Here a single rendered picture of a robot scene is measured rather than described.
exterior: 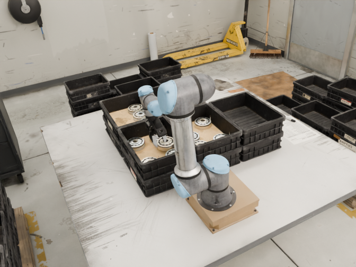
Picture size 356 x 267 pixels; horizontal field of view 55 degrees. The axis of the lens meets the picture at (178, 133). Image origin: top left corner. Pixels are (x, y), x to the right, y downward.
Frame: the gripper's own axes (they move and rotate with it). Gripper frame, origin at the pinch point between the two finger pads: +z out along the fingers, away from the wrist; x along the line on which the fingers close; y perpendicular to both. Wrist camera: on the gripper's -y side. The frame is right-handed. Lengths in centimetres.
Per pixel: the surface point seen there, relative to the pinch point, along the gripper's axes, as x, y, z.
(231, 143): -33.4, -19.2, 4.7
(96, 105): 10, 163, 46
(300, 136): -87, -15, 29
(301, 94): -170, 74, 71
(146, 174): 16.2, -18.4, -0.6
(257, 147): -51, -19, 17
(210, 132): -32.5, 2.3, 8.6
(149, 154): 7.7, 0.2, 3.2
